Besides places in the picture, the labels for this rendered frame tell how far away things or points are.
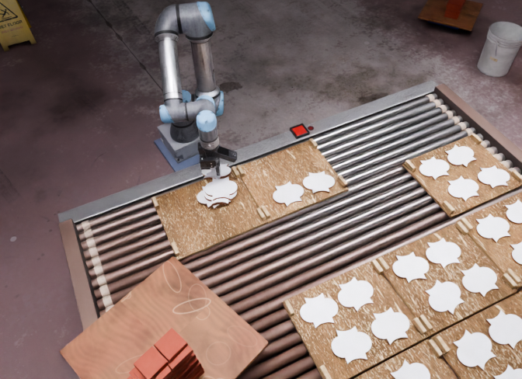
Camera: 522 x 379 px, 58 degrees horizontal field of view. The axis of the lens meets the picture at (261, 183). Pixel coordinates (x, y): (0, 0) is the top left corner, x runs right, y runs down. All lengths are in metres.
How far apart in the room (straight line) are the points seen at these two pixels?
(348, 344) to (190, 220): 0.83
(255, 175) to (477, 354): 1.14
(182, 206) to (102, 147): 1.84
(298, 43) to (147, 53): 1.43
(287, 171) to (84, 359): 1.15
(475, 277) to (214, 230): 1.06
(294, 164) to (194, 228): 0.57
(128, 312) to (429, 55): 3.68
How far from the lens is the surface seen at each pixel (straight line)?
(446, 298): 1.94
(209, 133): 1.83
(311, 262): 1.94
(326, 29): 4.86
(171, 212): 2.10
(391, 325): 1.84
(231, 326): 1.69
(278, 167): 2.22
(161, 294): 1.78
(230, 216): 2.05
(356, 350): 1.78
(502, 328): 1.96
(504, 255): 2.14
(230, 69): 4.35
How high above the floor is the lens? 2.60
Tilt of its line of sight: 51 degrees down
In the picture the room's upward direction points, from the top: 2 degrees counter-clockwise
